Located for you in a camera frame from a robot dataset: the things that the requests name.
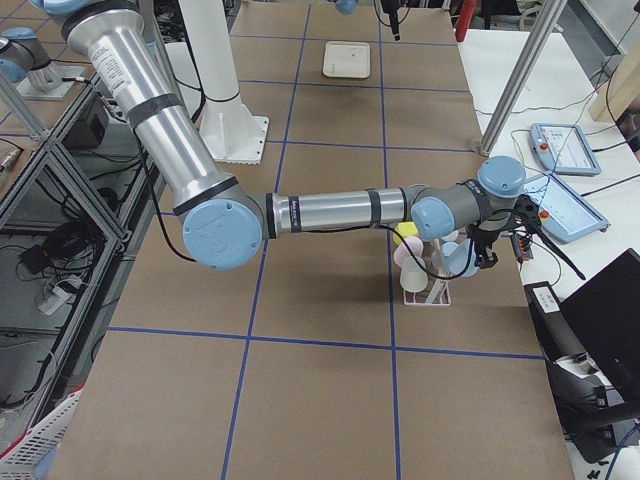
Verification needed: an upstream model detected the pink plastic cup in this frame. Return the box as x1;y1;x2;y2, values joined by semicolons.
393;236;424;267

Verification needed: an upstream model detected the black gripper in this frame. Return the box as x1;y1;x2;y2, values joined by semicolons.
382;0;400;41
469;219;513;269

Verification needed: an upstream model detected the aluminium frame post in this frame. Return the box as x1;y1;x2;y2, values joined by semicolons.
477;0;568;157

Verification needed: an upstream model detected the near blue teach pendant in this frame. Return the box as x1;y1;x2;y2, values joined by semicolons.
523;173;610;243

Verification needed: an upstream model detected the yellow plastic cup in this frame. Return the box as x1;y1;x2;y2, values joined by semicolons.
393;222;419;245

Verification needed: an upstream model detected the far blue teach pendant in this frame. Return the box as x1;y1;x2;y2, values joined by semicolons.
529;123;601;176

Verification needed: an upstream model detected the black laptop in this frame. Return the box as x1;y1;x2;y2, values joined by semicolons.
560;248;639;400

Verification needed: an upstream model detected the blue teach pendant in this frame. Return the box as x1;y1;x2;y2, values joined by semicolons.
523;173;610;243
529;123;601;176

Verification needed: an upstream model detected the white perforated basket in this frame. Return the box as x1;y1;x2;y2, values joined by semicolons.
1;385;84;480

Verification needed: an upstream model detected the red cylinder object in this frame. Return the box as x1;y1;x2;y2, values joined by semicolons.
455;0;477;42

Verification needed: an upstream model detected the white wire cup rack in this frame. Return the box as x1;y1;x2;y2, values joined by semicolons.
397;234;465;306

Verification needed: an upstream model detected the cream plastic tray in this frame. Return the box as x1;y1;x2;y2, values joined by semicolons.
322;41;371;79

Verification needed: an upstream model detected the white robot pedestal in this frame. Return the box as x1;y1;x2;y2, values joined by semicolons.
166;0;269;164

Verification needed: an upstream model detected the blue plastic cup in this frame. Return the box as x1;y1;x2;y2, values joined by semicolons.
450;238;479;277
431;242;458;274

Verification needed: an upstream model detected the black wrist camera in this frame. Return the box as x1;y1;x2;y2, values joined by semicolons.
513;194;542;234

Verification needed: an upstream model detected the pale green plastic cup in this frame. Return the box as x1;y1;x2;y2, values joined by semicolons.
400;257;429;293

